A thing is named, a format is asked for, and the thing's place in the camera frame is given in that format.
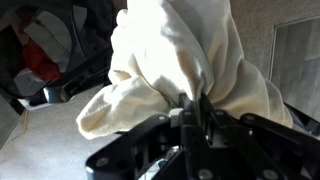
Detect white plastic storage bin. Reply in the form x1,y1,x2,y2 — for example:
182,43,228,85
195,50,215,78
268,15,320,123

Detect cream white shirt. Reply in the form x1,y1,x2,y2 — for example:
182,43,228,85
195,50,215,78
75,0,294,140

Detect black mesh laundry basket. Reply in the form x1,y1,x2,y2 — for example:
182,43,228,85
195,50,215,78
0,0,128,111

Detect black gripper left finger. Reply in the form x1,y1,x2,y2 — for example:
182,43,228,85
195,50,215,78
84,93,198,180

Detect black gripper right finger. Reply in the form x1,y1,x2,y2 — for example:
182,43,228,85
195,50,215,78
198,93,320,180

